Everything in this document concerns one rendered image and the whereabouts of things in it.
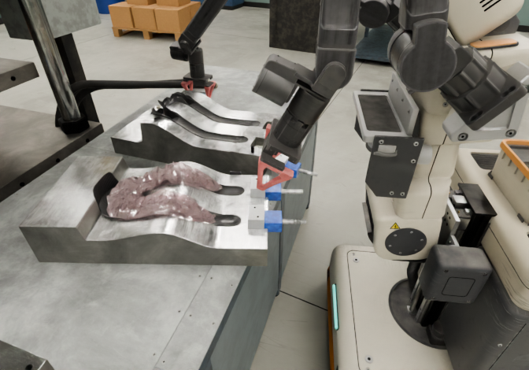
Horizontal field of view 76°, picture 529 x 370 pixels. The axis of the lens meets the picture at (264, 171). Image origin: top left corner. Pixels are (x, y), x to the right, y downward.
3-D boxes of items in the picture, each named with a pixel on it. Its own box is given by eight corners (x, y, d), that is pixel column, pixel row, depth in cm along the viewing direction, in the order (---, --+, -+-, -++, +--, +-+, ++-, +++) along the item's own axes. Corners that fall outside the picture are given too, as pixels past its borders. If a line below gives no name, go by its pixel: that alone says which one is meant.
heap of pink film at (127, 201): (223, 181, 89) (221, 156, 84) (214, 230, 74) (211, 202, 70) (125, 179, 89) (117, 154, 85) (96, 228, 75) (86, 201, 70)
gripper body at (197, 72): (190, 75, 140) (188, 57, 136) (213, 79, 138) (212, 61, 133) (183, 81, 135) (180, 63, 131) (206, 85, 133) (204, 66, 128)
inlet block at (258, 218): (305, 222, 81) (306, 205, 78) (306, 238, 77) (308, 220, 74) (249, 221, 81) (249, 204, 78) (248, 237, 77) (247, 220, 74)
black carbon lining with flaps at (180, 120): (262, 126, 111) (262, 99, 106) (244, 151, 99) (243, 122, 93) (168, 112, 120) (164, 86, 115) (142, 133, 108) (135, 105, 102)
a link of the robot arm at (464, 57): (481, 65, 49) (467, 54, 54) (434, 18, 46) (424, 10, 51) (427, 110, 54) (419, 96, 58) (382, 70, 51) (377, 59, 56)
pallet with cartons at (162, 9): (205, 30, 573) (200, -21, 530) (181, 42, 510) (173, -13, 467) (143, 25, 603) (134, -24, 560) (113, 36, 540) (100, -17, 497)
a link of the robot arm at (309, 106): (334, 101, 55) (333, 87, 60) (297, 81, 54) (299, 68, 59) (312, 133, 59) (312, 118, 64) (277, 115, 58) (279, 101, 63)
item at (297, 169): (319, 177, 100) (320, 162, 97) (314, 187, 96) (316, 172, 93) (277, 168, 104) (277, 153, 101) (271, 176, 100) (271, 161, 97)
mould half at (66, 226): (268, 190, 95) (268, 157, 89) (267, 266, 74) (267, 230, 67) (90, 188, 96) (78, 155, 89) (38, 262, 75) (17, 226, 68)
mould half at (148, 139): (284, 138, 118) (286, 102, 110) (260, 182, 98) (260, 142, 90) (159, 118, 131) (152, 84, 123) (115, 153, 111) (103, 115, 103)
